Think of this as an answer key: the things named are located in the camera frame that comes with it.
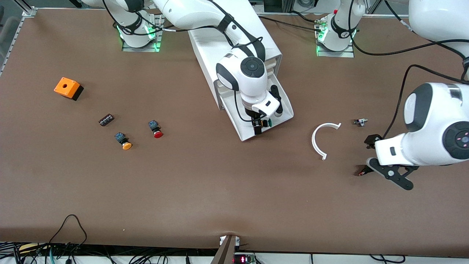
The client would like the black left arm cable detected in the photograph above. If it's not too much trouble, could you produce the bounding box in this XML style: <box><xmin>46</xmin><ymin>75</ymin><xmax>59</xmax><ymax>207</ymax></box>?
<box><xmin>348</xmin><ymin>0</ymin><xmax>469</xmax><ymax>143</ymax></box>

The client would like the orange button box black base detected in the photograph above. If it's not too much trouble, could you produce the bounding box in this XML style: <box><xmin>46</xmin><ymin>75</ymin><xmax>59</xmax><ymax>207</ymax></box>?
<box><xmin>54</xmin><ymin>77</ymin><xmax>84</xmax><ymax>101</ymax></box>

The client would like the device with red display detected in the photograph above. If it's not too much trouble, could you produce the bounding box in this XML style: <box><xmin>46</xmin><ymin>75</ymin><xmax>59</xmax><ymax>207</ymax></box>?
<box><xmin>233</xmin><ymin>253</ymin><xmax>257</xmax><ymax>264</ymax></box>

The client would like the white curved plastic arc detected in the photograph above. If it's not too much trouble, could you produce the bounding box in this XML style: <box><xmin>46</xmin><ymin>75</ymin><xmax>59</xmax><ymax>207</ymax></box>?
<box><xmin>311</xmin><ymin>122</ymin><xmax>342</xmax><ymax>161</ymax></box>

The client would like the yellow push button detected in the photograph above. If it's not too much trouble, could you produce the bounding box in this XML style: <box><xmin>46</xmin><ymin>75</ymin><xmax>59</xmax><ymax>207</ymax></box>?
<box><xmin>114</xmin><ymin>132</ymin><xmax>133</xmax><ymax>150</ymax></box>

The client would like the black looped cable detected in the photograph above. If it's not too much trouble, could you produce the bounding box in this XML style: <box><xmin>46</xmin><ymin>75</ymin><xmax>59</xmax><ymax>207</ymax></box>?
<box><xmin>48</xmin><ymin>214</ymin><xmax>88</xmax><ymax>253</ymax></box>

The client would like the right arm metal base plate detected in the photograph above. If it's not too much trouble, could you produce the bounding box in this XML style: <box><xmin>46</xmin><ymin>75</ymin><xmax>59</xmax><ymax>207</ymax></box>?
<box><xmin>122</xmin><ymin>15</ymin><xmax>163</xmax><ymax>52</ymax></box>

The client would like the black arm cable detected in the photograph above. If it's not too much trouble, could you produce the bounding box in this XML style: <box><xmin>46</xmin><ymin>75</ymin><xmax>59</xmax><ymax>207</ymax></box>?
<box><xmin>103</xmin><ymin>0</ymin><xmax>265</xmax><ymax>123</ymax></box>
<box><xmin>348</xmin><ymin>0</ymin><xmax>469</xmax><ymax>143</ymax></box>

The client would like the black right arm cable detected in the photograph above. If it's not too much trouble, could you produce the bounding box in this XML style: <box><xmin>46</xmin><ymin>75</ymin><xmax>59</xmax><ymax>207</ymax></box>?
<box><xmin>103</xmin><ymin>0</ymin><xmax>265</xmax><ymax>123</ymax></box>

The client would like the brown wooden post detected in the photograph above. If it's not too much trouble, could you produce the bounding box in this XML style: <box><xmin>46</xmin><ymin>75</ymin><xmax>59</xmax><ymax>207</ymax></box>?
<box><xmin>211</xmin><ymin>235</ymin><xmax>237</xmax><ymax>264</ymax></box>

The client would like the thick black table cable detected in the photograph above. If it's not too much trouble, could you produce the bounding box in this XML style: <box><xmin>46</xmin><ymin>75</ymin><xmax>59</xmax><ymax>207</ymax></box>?
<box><xmin>258</xmin><ymin>15</ymin><xmax>323</xmax><ymax>32</ymax></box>

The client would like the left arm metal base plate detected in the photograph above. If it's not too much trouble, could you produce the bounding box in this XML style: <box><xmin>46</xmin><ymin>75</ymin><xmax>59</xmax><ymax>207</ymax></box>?
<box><xmin>316</xmin><ymin>18</ymin><xmax>355</xmax><ymax>58</ymax></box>

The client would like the red push button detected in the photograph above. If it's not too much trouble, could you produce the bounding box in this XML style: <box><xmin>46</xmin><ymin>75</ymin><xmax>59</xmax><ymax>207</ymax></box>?
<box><xmin>148</xmin><ymin>120</ymin><xmax>164</xmax><ymax>139</ymax></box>

